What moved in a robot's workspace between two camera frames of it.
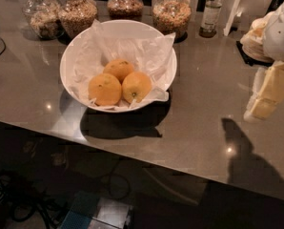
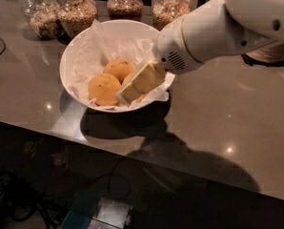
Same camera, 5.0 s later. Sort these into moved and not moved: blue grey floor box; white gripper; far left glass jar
Moved: white gripper
Not moved: blue grey floor box; far left glass jar
